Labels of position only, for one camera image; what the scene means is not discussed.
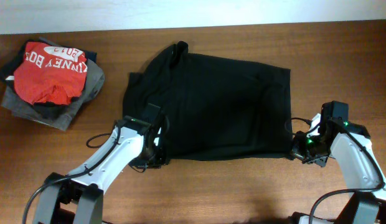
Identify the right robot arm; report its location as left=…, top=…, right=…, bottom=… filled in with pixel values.
left=289, top=101, right=386, bottom=224

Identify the red printed t-shirt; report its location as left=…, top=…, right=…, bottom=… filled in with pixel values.
left=13, top=42, right=88, bottom=105

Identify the dark navy folded garment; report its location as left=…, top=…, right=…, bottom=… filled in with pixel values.
left=0, top=39, right=98, bottom=119

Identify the black polo shirt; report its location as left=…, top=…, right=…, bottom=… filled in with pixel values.
left=123, top=41, right=292, bottom=161

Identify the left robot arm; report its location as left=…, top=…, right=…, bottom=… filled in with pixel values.
left=22, top=104, right=169, bottom=223

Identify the grey folded garment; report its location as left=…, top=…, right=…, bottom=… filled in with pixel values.
left=0, top=37, right=106, bottom=131

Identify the right black cable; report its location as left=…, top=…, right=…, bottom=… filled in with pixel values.
left=283, top=116, right=314, bottom=136

